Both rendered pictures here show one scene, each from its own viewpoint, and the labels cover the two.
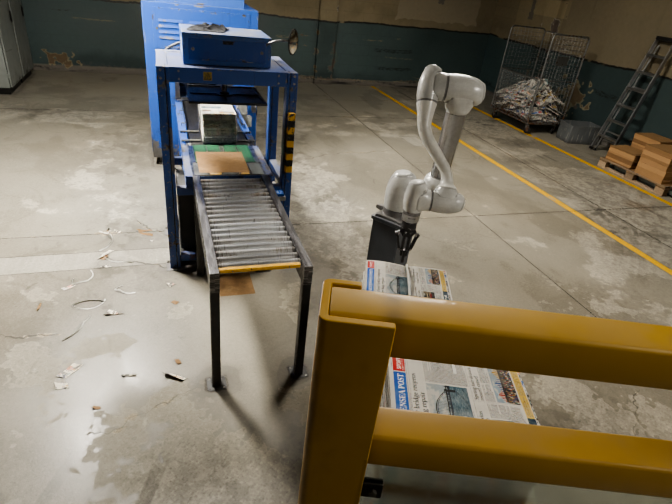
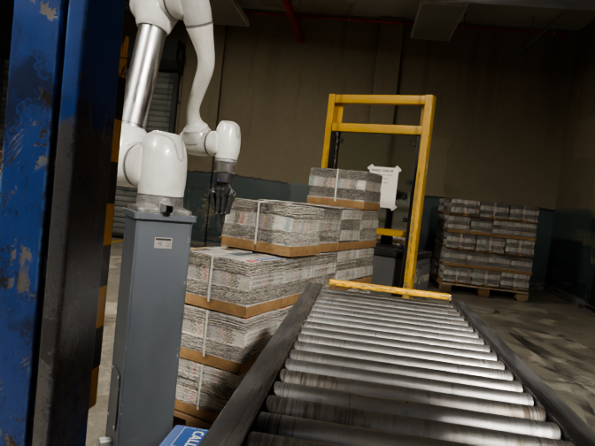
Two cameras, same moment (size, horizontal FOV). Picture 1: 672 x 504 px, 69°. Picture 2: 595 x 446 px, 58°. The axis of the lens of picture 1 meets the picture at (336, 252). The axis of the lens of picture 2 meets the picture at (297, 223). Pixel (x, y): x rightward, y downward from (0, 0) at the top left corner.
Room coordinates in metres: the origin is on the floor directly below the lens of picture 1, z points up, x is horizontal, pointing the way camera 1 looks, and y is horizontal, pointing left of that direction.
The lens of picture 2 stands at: (3.98, 0.96, 1.11)
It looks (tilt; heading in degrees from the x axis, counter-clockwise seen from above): 3 degrees down; 208
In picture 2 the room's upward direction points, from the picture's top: 6 degrees clockwise
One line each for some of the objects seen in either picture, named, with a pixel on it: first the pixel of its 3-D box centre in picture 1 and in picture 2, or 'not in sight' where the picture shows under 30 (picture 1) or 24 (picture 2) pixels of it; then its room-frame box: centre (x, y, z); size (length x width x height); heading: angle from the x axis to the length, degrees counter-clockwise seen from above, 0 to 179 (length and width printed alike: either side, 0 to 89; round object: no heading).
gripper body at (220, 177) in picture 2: (408, 228); (223, 184); (2.20, -0.35, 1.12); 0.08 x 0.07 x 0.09; 91
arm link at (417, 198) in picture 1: (417, 195); (225, 140); (2.20, -0.36, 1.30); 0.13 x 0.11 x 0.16; 89
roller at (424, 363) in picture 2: (241, 208); (398, 367); (2.90, 0.66, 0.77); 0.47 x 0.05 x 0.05; 111
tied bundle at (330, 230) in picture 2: not in sight; (297, 226); (1.50, -0.36, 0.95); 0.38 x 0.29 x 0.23; 89
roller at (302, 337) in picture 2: (242, 212); (397, 358); (2.84, 0.64, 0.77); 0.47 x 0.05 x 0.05; 111
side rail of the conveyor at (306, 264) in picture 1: (282, 220); (287, 349); (2.86, 0.38, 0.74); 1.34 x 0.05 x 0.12; 21
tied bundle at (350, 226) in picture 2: not in sight; (320, 226); (1.21, -0.36, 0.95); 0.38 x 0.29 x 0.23; 90
